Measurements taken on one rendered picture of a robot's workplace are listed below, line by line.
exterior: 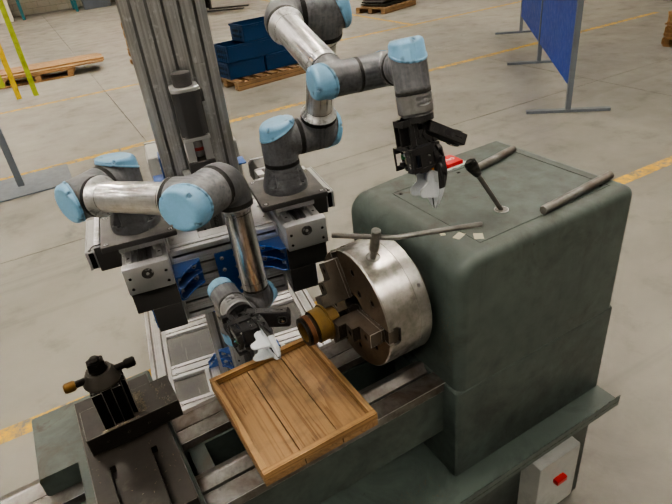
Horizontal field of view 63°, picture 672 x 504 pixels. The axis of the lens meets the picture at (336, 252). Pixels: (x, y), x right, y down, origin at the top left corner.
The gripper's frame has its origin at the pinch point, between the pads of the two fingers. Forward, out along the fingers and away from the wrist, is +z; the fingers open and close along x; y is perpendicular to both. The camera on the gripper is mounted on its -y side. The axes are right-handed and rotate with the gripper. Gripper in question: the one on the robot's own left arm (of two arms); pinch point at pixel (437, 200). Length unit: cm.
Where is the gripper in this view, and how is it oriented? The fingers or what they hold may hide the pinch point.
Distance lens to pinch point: 126.6
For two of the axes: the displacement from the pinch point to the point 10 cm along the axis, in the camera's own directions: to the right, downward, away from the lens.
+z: 2.0, 9.1, 3.6
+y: -8.6, 3.4, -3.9
